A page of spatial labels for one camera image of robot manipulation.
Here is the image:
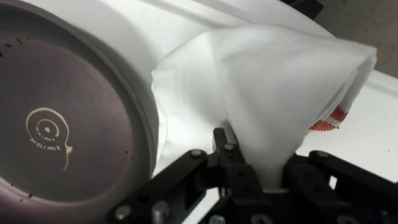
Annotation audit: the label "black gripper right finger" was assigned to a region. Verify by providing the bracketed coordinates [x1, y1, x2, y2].
[284, 148, 398, 209]

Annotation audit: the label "black frying pan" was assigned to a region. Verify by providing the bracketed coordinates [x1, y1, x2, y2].
[0, 0, 162, 224]

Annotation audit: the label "white plastic tray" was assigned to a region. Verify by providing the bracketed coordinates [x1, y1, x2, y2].
[23, 0, 398, 224]

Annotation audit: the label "black workbench table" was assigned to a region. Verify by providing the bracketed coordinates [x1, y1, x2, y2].
[284, 0, 326, 18]

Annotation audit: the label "white towel with red stripe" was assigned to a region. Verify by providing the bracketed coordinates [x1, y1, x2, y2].
[151, 23, 378, 191]

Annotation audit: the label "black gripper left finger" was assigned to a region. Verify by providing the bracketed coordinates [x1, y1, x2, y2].
[106, 119, 264, 224]

